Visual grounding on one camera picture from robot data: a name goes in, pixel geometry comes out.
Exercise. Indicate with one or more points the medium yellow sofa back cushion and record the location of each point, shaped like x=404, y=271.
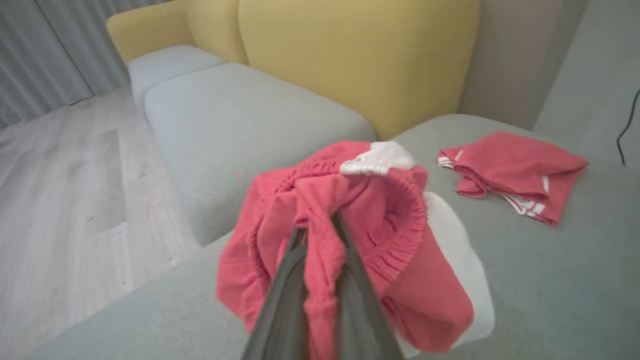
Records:
x=215, y=25

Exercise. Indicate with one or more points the small grey sofa seat cushion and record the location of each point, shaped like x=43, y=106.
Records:
x=170, y=65

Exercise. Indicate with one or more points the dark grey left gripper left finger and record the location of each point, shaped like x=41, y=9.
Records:
x=285, y=310

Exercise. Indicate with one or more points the yellow sofa armrest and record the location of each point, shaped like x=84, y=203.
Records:
x=145, y=30

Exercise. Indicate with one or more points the large yellow sofa back cushion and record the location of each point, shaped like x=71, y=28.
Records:
x=360, y=60

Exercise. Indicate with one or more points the grey pleated curtain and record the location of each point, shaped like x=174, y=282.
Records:
x=45, y=50

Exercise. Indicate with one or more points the large grey sofa seat cushion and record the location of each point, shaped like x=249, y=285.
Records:
x=240, y=135

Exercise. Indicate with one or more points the red shorts with white stripes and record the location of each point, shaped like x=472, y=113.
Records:
x=390, y=225

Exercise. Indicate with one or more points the grey sofa chaise cushion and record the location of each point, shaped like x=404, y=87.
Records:
x=550, y=290

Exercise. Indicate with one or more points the grey beige panel behind sofa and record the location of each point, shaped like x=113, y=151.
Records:
x=515, y=55

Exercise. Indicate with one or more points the red white basketball jersey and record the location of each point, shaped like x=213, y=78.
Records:
x=515, y=170

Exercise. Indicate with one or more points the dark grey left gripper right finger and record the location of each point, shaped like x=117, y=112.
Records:
x=360, y=320

